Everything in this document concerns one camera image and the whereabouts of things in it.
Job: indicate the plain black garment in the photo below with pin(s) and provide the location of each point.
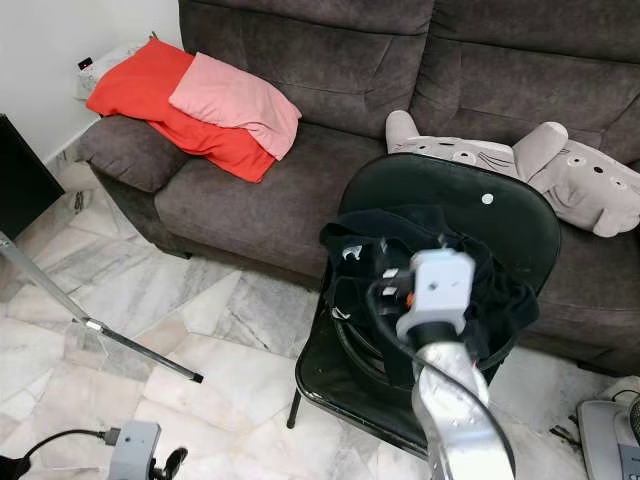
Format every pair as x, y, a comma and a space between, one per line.
360, 270

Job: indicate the black folding chair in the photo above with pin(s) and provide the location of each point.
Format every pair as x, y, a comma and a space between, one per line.
450, 185

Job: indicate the silver metal clothes rack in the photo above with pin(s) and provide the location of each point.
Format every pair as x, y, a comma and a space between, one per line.
98, 325

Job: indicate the grey totoro plush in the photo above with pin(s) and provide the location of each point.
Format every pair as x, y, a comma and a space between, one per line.
580, 180

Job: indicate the pink pillow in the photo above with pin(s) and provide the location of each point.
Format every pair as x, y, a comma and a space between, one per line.
235, 100

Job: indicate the black TV console cabinet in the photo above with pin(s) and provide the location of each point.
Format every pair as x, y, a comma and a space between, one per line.
25, 180

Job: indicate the grey floor appliance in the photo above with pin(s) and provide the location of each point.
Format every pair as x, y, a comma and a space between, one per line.
605, 440

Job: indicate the red pillow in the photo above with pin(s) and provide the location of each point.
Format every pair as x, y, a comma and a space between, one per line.
135, 95

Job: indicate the white patterned pillow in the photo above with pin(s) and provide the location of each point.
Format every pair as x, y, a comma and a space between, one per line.
105, 70

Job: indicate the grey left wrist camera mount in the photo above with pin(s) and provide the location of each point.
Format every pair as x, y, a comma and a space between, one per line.
135, 455

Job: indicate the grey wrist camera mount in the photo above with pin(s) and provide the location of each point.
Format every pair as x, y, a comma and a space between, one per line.
440, 290
135, 455

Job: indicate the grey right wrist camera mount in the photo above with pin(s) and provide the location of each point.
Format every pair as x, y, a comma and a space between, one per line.
440, 290

